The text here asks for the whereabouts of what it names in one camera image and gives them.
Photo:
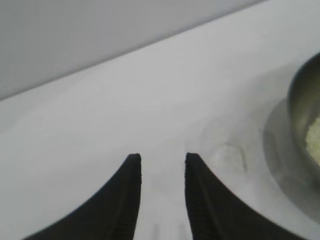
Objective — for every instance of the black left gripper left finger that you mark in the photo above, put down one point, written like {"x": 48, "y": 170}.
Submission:
{"x": 110, "y": 210}

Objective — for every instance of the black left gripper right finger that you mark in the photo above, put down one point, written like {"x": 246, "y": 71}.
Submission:
{"x": 215, "y": 210}

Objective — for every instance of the clear plastic measuring cup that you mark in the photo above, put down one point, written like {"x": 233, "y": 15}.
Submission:
{"x": 230, "y": 155}

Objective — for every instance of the stainless steel mixing bowl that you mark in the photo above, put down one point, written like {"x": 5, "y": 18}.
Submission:
{"x": 298, "y": 105}

